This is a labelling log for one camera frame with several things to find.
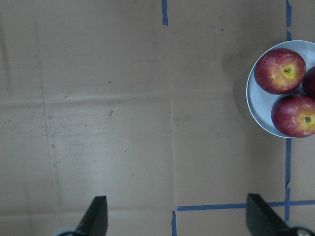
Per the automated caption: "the red apple plate back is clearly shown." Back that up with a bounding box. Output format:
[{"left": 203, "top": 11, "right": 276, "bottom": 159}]
[{"left": 254, "top": 48, "right": 306, "bottom": 95}]

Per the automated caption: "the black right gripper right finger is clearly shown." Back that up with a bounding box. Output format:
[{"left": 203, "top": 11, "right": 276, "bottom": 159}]
[{"left": 246, "top": 194, "right": 291, "bottom": 236}]

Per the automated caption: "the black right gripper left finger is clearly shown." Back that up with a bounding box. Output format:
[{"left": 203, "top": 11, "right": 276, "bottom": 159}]
[{"left": 74, "top": 196, "right": 108, "bottom": 236}]

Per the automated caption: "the red apple plate outer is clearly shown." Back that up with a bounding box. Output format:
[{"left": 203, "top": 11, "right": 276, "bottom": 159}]
[{"left": 302, "top": 66, "right": 315, "bottom": 98}]

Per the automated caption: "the red apple plate front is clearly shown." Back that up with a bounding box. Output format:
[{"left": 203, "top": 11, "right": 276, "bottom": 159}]
[{"left": 271, "top": 94, "right": 315, "bottom": 138}]

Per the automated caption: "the red apple plate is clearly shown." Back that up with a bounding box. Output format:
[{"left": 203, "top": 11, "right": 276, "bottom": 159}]
[
  {"left": 271, "top": 94, "right": 315, "bottom": 138},
  {"left": 302, "top": 66, "right": 315, "bottom": 98},
  {"left": 254, "top": 48, "right": 306, "bottom": 95}
]

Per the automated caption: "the light blue plate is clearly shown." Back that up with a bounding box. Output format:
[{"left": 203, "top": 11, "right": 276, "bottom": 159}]
[{"left": 246, "top": 40, "right": 315, "bottom": 138}]

